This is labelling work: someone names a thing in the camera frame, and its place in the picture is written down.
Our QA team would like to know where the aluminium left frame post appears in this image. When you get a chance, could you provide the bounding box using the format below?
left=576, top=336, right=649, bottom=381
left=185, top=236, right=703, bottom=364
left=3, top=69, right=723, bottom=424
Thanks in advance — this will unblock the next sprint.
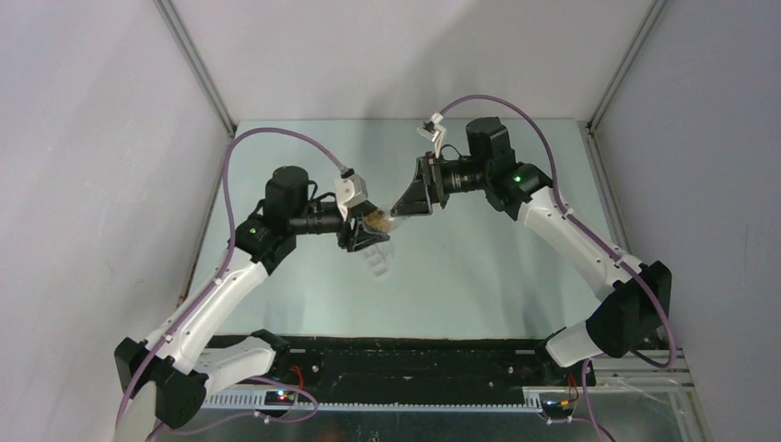
left=154, top=0, right=237, bottom=137

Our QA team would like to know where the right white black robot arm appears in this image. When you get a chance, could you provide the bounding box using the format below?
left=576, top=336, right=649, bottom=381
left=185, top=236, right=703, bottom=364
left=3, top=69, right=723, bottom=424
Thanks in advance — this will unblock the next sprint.
left=391, top=113, right=672, bottom=385

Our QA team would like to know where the circuit board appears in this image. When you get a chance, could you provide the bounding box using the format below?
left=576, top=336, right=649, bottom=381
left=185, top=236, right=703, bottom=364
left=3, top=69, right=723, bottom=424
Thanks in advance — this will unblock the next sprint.
left=263, top=390, right=297, bottom=407
left=541, top=400, right=577, bottom=421

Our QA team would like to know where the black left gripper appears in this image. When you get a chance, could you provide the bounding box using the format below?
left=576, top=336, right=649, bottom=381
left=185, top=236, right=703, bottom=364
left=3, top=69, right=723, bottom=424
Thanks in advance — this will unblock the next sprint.
left=289, top=201, right=390, bottom=252

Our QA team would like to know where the aluminium right frame post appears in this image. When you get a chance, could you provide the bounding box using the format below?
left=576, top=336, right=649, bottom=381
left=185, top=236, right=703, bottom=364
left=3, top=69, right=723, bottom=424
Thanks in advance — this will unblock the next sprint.
left=587, top=0, right=670, bottom=136

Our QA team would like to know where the clear three-cell pill organizer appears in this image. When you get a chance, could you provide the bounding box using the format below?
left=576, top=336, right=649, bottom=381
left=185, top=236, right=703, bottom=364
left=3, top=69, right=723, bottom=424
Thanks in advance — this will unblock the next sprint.
left=362, top=245, right=390, bottom=279

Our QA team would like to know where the right circuit board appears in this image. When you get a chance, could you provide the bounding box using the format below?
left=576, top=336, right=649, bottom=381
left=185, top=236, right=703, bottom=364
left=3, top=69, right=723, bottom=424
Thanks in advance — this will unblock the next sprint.
left=541, top=400, right=577, bottom=421

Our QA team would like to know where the white slotted cable duct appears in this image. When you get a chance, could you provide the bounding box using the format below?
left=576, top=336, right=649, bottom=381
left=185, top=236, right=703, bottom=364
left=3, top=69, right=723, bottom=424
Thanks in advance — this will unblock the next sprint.
left=202, top=390, right=542, bottom=413

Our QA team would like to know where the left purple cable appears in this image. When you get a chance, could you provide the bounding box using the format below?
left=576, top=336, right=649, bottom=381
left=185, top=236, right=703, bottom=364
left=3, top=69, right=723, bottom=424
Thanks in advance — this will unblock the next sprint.
left=114, top=127, right=356, bottom=428

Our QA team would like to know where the left circuit board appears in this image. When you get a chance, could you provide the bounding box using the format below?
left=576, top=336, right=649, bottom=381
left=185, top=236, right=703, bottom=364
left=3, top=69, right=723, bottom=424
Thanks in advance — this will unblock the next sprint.
left=263, top=390, right=297, bottom=407

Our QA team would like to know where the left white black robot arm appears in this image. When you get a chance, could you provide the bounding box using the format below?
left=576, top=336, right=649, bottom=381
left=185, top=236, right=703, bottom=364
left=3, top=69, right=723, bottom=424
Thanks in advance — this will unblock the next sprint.
left=114, top=166, right=395, bottom=440

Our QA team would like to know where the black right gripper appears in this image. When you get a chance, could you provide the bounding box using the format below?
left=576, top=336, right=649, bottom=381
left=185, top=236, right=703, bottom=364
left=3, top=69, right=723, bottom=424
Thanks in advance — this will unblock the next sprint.
left=390, top=151, right=490, bottom=216

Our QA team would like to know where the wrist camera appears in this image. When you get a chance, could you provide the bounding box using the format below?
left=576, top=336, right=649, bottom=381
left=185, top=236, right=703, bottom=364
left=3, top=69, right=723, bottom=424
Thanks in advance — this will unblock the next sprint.
left=334, top=169, right=368, bottom=221
left=417, top=112, right=448, bottom=158

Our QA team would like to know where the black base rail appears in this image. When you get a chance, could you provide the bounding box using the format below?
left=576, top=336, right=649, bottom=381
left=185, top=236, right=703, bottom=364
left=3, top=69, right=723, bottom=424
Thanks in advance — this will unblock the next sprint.
left=268, top=335, right=596, bottom=404

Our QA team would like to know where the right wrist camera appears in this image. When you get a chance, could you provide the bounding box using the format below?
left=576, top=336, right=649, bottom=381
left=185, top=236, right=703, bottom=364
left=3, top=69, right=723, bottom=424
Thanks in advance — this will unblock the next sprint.
left=417, top=112, right=448, bottom=158

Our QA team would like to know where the aluminium frame post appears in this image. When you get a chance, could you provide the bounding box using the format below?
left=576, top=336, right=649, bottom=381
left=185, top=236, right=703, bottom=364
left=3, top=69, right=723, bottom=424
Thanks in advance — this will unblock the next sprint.
left=154, top=0, right=237, bottom=137
left=587, top=0, right=670, bottom=136

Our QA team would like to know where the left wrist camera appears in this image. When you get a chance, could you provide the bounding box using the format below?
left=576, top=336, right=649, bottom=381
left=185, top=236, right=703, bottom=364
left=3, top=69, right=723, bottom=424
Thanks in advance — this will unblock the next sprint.
left=334, top=169, right=368, bottom=221

